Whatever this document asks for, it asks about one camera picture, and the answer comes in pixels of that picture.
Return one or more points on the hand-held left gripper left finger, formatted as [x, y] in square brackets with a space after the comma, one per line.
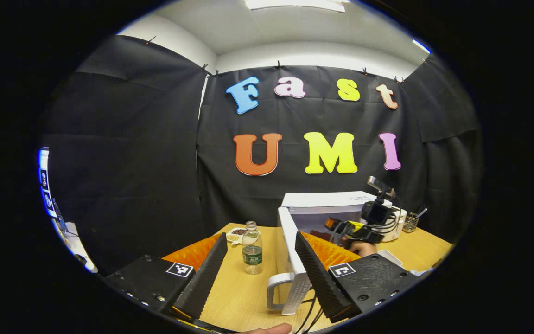
[204, 278]

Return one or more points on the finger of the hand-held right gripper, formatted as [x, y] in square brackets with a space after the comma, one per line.
[336, 225]

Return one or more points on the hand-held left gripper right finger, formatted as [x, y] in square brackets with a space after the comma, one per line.
[320, 278]

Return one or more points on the white microwave oven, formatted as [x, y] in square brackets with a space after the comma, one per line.
[322, 202]

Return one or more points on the white toaster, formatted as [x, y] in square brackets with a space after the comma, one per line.
[399, 227]

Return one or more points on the clear utensil holder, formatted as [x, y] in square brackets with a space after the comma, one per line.
[410, 223]

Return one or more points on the small white tray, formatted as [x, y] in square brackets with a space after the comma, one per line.
[390, 258]

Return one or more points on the white divided snack plate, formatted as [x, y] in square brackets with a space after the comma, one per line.
[235, 235]

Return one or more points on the clear plastic water bottle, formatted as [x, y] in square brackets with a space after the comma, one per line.
[252, 253]

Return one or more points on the black backdrop cloth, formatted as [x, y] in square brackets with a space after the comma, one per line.
[132, 162]

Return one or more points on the small ceiling light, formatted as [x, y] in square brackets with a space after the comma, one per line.
[422, 46]

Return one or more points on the white printed poster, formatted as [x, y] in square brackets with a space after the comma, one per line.
[47, 185]

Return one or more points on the long ceiling light panel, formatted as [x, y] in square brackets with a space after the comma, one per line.
[295, 4]

